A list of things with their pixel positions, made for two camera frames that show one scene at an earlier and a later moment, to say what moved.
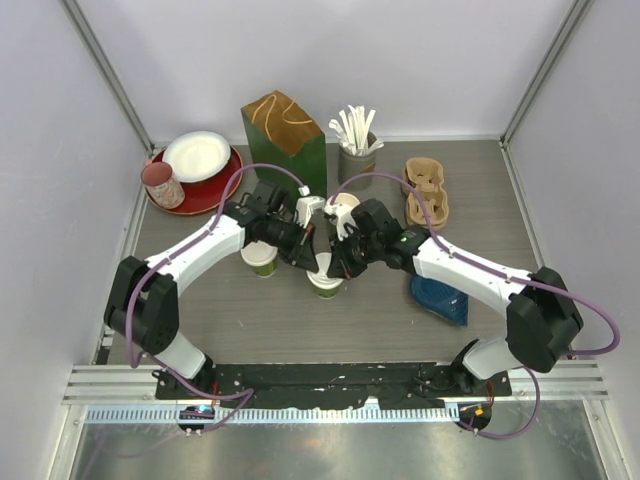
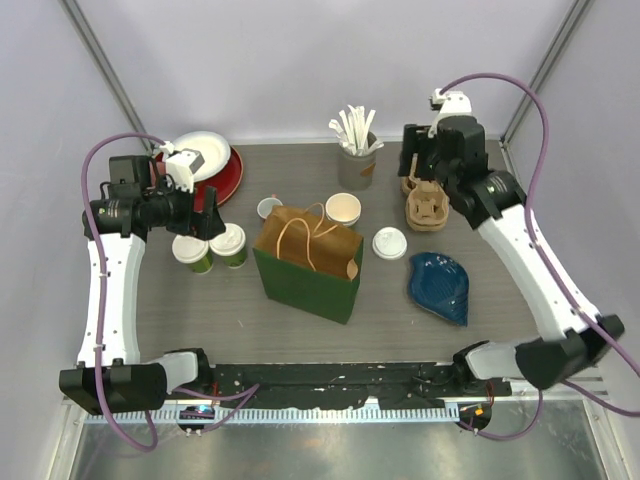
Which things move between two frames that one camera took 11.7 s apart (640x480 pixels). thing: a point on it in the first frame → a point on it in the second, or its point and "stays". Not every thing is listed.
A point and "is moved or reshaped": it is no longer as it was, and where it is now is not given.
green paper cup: (266, 270) → (204, 265)
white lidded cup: (321, 278) is moved or reshaped
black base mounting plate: (330, 385) stays
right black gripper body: (361, 251) → (430, 166)
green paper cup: (326, 294) → (238, 261)
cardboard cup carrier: (428, 176) stays
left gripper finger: (308, 258) → (215, 224)
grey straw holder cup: (351, 166) stays
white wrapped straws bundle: (353, 133) stays
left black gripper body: (288, 238) → (182, 218)
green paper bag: (282, 137) → (307, 262)
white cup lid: (259, 253) is moved or reshaped
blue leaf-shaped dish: (440, 299) stays
